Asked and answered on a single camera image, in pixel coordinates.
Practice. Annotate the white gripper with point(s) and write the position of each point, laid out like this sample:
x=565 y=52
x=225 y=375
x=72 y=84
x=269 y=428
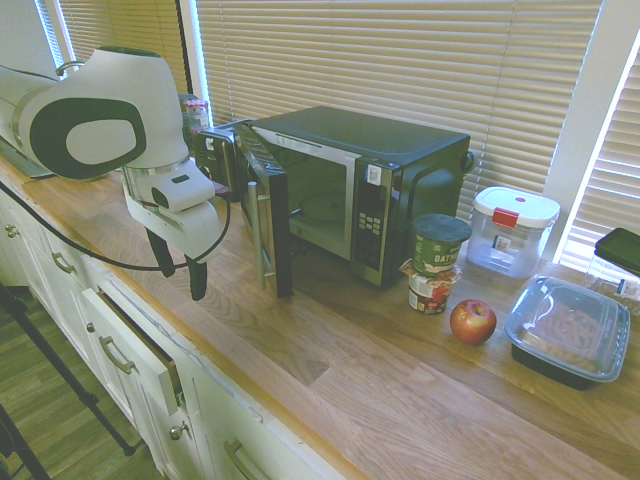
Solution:
x=192 y=232

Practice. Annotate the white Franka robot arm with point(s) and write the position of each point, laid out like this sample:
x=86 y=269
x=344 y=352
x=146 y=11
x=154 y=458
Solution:
x=125 y=90

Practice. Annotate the black steel microwave oven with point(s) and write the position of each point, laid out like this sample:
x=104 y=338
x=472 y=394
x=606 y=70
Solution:
x=395 y=150

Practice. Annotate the white drawer front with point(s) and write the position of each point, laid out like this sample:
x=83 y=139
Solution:
x=130 y=350

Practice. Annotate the round steel cabinet knob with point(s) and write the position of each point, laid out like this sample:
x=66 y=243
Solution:
x=12 y=231
x=90 y=328
x=179 y=431

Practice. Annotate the white kitchen cabinet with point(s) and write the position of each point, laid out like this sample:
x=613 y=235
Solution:
x=50 y=295

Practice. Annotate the glass jar with red lid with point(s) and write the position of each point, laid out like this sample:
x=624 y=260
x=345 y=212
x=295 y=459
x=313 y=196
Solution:
x=197 y=112

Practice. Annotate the steel faucet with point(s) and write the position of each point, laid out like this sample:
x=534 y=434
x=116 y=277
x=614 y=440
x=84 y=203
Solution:
x=67 y=65

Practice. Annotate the red white oatmeal cup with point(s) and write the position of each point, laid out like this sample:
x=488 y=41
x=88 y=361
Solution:
x=432 y=292

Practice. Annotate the green oatmeal cup black lid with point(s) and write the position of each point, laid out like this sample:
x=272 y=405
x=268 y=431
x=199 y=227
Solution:
x=440 y=245

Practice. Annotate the red apple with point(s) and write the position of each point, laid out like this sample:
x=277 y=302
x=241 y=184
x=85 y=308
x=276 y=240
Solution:
x=472 y=322

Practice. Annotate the wide beige window blind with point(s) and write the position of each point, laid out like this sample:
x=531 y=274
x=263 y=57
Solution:
x=400 y=65

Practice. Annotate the clear container white lid red clip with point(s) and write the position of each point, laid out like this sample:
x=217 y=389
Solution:
x=510 y=235

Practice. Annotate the black food tray clear lid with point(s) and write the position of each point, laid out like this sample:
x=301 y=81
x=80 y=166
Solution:
x=567 y=330

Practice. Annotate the clear container dark green lid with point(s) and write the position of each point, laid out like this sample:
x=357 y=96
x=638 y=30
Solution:
x=620 y=260

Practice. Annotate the black camera tripod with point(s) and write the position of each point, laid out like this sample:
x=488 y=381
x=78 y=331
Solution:
x=95 y=400

